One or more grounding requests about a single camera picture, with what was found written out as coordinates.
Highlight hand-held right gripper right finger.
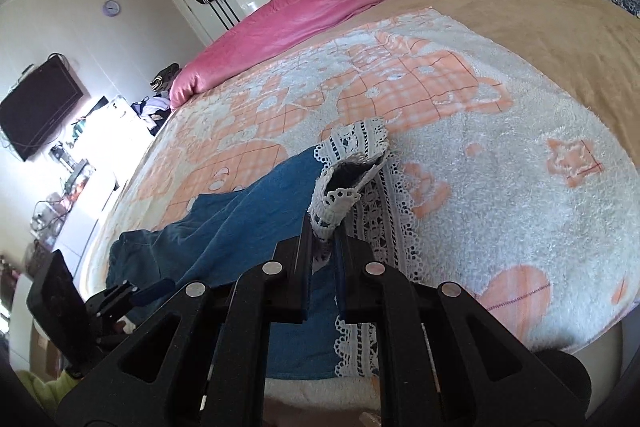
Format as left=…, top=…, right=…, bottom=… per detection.
left=335, top=231, right=592, bottom=427

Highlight tan bed sheet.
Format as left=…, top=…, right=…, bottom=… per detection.
left=387, top=0, right=640, bottom=168

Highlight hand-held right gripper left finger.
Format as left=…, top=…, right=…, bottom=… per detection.
left=55, top=213, right=314, bottom=427

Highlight cluttered white side cabinet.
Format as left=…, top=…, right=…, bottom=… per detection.
left=27, top=94, right=138, bottom=268

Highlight black wall television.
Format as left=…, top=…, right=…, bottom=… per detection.
left=0, top=56, right=85, bottom=162

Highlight person's left forearm green sleeve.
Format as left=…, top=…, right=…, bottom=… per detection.
left=17, top=368, right=83, bottom=427

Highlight blue denim jeans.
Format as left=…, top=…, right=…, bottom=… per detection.
left=106, top=117, right=426, bottom=380

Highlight white orange printed fleece blanket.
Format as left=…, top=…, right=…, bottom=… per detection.
left=87, top=7, right=640, bottom=355

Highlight pile of clothes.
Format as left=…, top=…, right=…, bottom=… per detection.
left=131, top=63, right=182, bottom=135

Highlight pink quilt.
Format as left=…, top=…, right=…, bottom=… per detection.
left=169, top=0, right=473, bottom=110

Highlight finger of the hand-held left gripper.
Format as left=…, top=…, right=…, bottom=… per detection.
left=86, top=279, right=174, bottom=333

